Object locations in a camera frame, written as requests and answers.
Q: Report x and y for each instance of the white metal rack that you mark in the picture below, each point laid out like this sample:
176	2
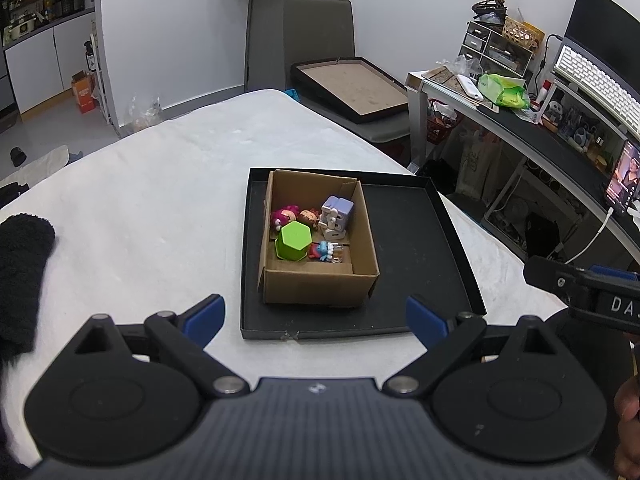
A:
102	75

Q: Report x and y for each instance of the red basket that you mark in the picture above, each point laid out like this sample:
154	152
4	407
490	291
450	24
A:
442	122

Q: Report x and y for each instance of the brown haired doll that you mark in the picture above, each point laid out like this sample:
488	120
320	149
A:
309	217

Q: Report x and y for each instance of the white cabinet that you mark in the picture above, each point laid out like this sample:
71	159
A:
45	65

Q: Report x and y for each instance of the white handset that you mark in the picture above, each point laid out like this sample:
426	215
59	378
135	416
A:
470	87

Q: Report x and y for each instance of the grey drawer organiser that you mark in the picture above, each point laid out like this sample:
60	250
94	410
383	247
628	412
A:
495	50

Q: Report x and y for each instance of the smartphone with lit screen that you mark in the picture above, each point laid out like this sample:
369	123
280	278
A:
625	177

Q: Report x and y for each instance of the orange cardboard box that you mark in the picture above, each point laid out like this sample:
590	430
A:
84	91

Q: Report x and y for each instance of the black fleece cloth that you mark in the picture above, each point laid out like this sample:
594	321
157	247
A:
22	280

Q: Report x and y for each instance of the blue and red toy figure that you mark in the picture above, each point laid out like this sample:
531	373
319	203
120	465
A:
322	251

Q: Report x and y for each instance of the black tray with cardboard bottom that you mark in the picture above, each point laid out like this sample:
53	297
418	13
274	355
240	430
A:
350	90

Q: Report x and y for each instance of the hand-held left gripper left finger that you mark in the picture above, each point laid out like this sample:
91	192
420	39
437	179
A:
205	320

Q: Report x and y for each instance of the purple cube toy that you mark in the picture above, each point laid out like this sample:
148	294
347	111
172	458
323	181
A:
339	208

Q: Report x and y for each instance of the brown cardboard box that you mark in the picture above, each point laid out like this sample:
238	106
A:
320	290

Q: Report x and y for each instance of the clear plastic bag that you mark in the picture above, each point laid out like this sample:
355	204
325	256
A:
145	115

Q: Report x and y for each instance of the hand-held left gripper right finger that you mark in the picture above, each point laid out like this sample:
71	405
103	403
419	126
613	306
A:
425	320

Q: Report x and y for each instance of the person's right hand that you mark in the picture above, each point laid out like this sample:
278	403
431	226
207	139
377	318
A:
629	425

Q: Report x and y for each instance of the pink haired doll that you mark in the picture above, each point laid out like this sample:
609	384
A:
284	217

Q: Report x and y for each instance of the white table cloth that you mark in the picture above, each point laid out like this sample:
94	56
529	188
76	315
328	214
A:
150	185

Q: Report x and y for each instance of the white keyboard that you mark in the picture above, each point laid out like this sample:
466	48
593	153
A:
595	80

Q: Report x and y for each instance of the black monitor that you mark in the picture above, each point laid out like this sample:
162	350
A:
605	30

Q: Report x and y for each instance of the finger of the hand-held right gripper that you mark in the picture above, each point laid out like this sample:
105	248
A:
555	277

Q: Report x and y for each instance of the small blue object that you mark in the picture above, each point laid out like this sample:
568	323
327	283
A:
292	95

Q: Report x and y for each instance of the white number toy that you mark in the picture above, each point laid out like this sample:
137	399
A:
332	232

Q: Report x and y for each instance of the black desk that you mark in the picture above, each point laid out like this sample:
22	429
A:
525	125

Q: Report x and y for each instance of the white tote bag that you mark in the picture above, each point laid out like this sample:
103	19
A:
477	165

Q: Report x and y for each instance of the black shoe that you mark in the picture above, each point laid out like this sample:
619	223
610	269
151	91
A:
19	156

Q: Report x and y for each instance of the green packet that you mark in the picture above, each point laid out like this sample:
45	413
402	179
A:
505	91

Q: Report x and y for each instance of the black shallow tray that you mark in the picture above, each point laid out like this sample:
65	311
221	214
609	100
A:
410	260

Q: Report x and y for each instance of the green hexagonal block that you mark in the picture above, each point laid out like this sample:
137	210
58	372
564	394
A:
295	240

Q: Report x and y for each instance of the wicker basket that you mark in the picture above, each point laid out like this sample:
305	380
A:
522	32

